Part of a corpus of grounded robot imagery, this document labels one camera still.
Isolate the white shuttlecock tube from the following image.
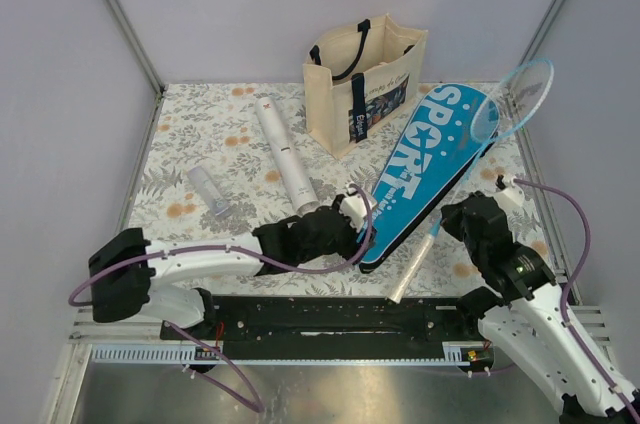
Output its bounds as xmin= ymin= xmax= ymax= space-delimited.
xmin=254 ymin=97 xmax=319 ymax=216

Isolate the blue racket cover bag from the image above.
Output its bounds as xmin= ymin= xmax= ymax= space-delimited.
xmin=358 ymin=83 xmax=487 ymax=274

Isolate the clear plastic tube cap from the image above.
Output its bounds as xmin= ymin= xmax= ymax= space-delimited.
xmin=187 ymin=166 xmax=231 ymax=217

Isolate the light blue racket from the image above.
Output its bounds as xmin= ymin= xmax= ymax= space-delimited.
xmin=387 ymin=57 xmax=556 ymax=304

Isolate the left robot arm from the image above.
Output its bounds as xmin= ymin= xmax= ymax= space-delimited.
xmin=88 ymin=187 xmax=377 ymax=339

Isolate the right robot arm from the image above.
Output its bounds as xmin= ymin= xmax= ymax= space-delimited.
xmin=441 ymin=192 xmax=639 ymax=423

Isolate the beige canvas tote bag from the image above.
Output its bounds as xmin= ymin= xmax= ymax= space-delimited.
xmin=303 ymin=14 xmax=429 ymax=158

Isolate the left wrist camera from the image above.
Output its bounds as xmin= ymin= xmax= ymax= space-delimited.
xmin=339 ymin=182 xmax=378 ymax=231

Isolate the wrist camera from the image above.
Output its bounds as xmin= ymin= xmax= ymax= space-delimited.
xmin=493 ymin=174 xmax=525 ymax=213
xmin=339 ymin=182 xmax=378 ymax=231

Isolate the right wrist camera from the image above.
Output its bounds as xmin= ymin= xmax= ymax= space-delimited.
xmin=493 ymin=174 xmax=525 ymax=213

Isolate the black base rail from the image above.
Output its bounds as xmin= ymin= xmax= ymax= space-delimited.
xmin=188 ymin=296 xmax=493 ymax=364

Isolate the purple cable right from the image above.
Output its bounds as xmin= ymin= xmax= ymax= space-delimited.
xmin=512 ymin=178 xmax=640 ymax=413

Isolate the aluminium frame post right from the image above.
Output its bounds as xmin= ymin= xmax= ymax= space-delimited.
xmin=505 ymin=0 xmax=601 ymax=93

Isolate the aluminium frame post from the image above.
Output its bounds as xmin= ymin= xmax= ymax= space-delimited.
xmin=505 ymin=0 xmax=601 ymax=93
xmin=74 ymin=0 xmax=166 ymax=98

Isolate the aluminium frame post left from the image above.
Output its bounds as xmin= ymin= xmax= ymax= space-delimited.
xmin=74 ymin=0 xmax=166 ymax=98

